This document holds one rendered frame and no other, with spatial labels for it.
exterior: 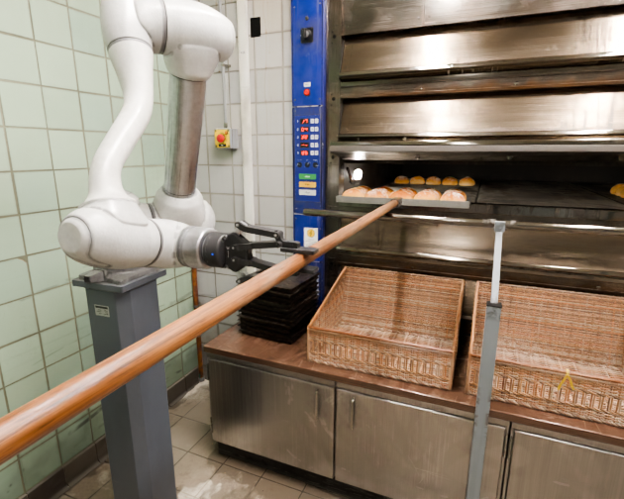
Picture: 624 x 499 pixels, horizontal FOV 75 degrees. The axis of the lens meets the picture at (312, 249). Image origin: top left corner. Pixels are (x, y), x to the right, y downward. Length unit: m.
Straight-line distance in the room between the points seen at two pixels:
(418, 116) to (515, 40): 0.44
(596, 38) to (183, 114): 1.45
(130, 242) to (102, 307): 0.67
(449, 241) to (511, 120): 0.54
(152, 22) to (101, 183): 0.45
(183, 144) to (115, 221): 0.55
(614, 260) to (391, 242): 0.86
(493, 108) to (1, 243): 1.91
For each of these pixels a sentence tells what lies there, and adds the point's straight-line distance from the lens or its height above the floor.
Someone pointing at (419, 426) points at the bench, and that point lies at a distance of 1.62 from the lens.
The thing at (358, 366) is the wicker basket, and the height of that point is 0.60.
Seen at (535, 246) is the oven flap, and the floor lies 1.02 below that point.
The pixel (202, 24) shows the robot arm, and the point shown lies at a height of 1.70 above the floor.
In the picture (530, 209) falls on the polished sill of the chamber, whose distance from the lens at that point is 1.87.
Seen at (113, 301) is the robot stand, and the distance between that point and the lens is 1.42.
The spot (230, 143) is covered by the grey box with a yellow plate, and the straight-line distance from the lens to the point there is 2.15.
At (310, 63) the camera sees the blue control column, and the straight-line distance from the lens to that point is 2.02.
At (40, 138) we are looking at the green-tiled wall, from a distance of 1.87.
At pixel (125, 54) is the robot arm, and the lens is 1.10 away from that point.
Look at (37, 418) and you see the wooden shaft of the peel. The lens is 0.40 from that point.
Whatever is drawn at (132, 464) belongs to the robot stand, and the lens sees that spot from 1.71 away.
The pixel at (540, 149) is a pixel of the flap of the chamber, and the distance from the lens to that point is 1.71.
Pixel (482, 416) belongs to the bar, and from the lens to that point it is 1.49.
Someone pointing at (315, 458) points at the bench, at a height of 0.18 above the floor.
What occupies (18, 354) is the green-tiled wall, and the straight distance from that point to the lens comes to 1.91.
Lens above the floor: 1.40
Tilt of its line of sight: 14 degrees down
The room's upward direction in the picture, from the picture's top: straight up
